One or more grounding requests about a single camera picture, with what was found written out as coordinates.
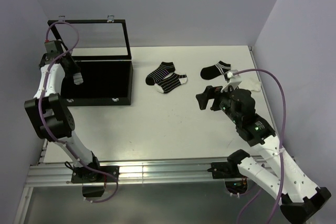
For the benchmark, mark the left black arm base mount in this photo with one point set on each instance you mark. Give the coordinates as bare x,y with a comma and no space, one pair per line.
93,184

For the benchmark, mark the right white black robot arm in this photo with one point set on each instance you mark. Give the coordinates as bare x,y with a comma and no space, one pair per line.
300,197

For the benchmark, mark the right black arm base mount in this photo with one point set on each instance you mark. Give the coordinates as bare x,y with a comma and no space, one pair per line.
235,183

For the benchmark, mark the black sock with purple stripes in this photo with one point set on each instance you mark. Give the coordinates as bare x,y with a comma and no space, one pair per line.
160,73

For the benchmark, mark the aluminium front frame rail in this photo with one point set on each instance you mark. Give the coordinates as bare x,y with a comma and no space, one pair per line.
166,191

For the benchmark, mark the black display case base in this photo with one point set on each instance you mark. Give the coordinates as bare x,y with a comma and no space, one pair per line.
105,83

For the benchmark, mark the black glass-panel case lid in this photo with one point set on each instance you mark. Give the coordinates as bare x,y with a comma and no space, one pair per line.
101,39

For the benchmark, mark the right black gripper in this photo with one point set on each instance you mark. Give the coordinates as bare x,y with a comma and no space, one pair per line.
210,92

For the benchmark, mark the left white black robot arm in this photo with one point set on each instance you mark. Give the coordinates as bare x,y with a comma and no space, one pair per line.
49,115

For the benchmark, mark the black white-striped sock white toe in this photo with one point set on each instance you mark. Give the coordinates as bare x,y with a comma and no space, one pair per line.
170,83

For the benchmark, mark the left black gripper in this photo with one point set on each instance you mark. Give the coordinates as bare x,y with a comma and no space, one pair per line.
75,67

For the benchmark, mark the white sock black thin stripes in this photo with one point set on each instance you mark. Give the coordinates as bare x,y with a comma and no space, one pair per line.
77,78

